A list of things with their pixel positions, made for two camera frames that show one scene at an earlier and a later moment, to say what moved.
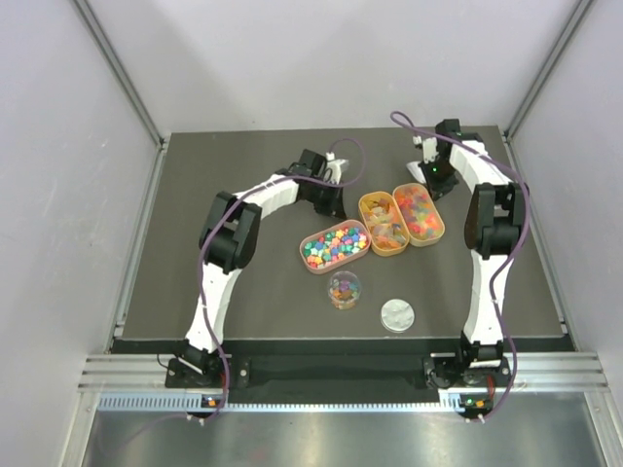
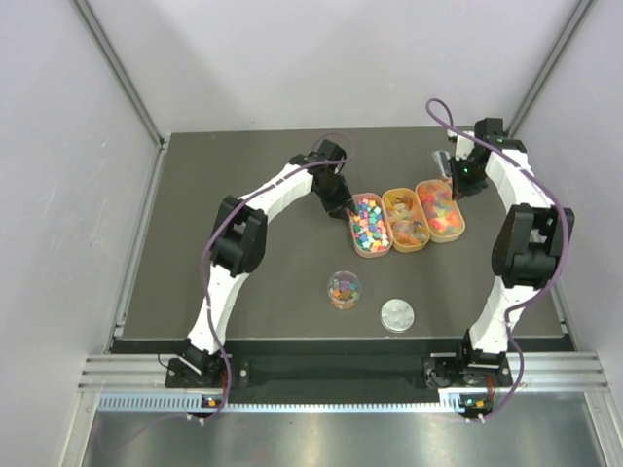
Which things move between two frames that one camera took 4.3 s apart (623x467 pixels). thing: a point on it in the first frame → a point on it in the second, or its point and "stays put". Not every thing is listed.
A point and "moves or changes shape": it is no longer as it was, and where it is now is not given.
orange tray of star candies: (423, 222) → (445, 217)
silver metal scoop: (417, 171) moves or changes shape
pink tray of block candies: (324, 250) → (370, 225)
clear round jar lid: (397, 315) stays put
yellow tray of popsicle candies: (384, 227) → (409, 221)
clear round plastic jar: (344, 289) stays put
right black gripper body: (439, 176) → (467, 178)
